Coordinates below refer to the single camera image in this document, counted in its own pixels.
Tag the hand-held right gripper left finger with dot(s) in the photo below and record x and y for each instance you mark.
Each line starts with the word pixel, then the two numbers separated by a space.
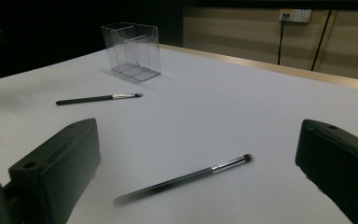
pixel 59 168

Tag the white wall socket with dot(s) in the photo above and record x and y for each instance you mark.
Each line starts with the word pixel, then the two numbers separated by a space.
pixel 298 15

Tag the wooden table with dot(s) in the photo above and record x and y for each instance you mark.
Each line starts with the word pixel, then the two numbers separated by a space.
pixel 292 70

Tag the clear acrylic organizer box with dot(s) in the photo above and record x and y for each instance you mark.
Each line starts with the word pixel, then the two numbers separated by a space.
pixel 136 72

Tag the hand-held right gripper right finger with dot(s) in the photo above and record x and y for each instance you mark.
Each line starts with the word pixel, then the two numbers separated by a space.
pixel 341 165

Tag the beige wall trim strip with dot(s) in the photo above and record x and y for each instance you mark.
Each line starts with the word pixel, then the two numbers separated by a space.
pixel 321 40

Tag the black horizontal bar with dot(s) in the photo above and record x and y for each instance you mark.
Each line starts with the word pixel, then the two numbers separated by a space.
pixel 276 3

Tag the white table mat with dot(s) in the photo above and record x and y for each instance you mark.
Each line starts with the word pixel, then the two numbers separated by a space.
pixel 199 118

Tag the black round-tip makeup brush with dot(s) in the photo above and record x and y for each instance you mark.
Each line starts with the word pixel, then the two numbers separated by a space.
pixel 227 164

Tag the black pointed-tip makeup brush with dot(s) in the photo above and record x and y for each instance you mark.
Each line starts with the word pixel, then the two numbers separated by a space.
pixel 84 100

